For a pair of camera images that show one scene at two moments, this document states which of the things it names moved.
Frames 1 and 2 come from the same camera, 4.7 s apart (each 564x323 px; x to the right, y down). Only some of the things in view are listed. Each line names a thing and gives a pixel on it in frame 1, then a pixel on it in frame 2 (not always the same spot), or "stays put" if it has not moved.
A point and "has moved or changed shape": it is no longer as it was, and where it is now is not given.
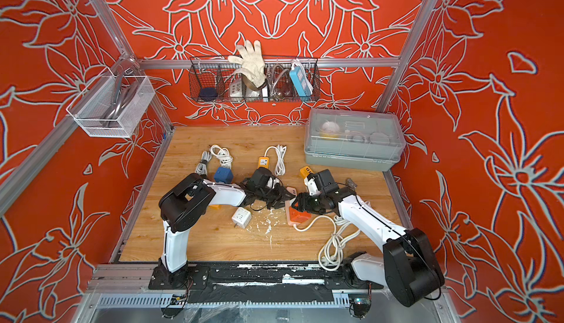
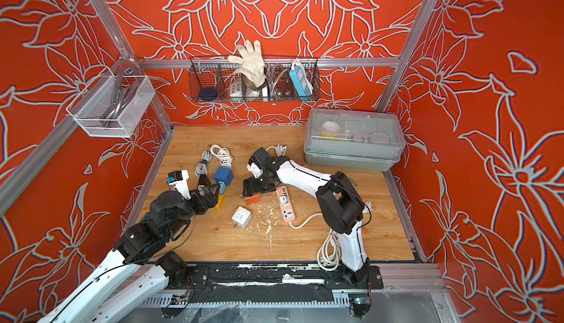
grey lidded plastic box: (354, 139) stays put
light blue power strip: (302, 82) stays put
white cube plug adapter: (241, 217) stays put
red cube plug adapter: (298, 216) has moved or changed shape
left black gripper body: (274, 198) → (197, 203)
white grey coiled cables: (225, 156) stays put
